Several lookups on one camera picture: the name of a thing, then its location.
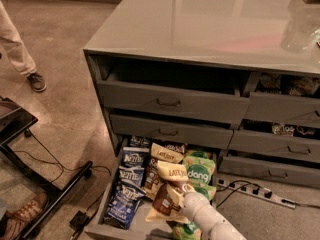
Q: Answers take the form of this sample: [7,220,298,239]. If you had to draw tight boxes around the snacks in top right drawer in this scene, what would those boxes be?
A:
[257,73,320,97]

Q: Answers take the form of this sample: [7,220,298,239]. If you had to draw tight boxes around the grey drawer cabinet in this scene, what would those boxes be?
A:
[83,0,320,240]

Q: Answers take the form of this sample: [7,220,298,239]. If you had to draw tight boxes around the brown sea salt bag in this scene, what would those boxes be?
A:
[143,142,185,200]
[165,143,186,154]
[145,161,194,223]

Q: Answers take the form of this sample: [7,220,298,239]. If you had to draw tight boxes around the top left grey drawer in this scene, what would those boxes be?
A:
[96,73,249,124]

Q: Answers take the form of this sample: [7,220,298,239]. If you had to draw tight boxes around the front blue Kettle bag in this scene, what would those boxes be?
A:
[105,180,146,229]

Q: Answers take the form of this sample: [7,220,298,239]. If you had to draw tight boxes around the bottom right grey drawer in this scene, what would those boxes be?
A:
[218,155,320,188]

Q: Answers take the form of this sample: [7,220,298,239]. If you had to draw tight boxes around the brown shoe bottom left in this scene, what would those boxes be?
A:
[0,192,48,240]

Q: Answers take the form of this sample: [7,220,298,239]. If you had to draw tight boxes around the clear plastic bag on counter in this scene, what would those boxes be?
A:
[280,14,320,53]

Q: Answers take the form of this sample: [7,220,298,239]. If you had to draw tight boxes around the green dang bag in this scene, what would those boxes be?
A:
[183,156,216,184]
[185,150,212,159]
[193,182,216,201]
[172,222,202,240]

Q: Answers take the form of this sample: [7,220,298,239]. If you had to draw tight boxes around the middle blue Kettle bag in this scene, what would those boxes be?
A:
[119,166,144,186]

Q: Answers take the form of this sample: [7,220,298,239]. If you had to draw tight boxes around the back blue Kettle bag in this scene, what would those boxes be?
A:
[129,136,151,148]

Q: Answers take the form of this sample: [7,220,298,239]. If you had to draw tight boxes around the black power adapter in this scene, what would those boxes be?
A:
[69,211,89,231]

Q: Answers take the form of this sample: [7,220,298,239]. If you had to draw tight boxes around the front green dang bag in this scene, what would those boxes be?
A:
[172,222,202,240]

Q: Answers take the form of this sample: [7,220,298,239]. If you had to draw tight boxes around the open bottom left drawer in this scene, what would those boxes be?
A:
[83,137,218,240]

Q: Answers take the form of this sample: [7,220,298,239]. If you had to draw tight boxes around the snack packs in middle right drawer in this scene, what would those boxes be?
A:
[271,124,316,137]

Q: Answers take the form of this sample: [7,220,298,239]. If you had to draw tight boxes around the blue kettle bag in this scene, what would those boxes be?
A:
[119,166,144,186]
[129,136,151,148]
[122,147,149,167]
[105,180,146,229]

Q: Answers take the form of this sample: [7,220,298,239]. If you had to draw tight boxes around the middle right grey drawer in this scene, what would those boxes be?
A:
[229,120,320,163]

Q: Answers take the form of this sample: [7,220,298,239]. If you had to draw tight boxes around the middle left grey drawer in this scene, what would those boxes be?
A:
[110,113,233,149]

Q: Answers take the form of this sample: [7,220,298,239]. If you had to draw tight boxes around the person leg beige trousers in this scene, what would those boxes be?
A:
[0,1,37,77]

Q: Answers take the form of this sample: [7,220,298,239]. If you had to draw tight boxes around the back green dang bag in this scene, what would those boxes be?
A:
[185,150,212,159]

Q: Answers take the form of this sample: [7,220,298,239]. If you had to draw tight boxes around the dark sneaker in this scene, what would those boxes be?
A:
[27,72,47,92]

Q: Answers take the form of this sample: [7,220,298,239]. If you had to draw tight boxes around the top right grey drawer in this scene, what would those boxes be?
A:
[245,88,320,128]

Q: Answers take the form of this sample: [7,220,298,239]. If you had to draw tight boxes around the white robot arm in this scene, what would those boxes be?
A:
[181,192,247,240]

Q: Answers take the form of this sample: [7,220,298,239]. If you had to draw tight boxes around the black floor cable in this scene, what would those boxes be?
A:
[0,130,112,218]

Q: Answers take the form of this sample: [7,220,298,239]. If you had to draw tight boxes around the white power strip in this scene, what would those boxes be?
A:
[217,179,296,209]

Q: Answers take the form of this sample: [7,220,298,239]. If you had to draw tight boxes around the black stand frame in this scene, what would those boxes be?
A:
[0,95,94,240]

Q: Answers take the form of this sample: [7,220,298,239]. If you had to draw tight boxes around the grey drawer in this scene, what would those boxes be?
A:
[96,73,249,124]
[218,155,320,188]
[110,113,233,149]
[245,88,320,128]
[229,120,320,163]

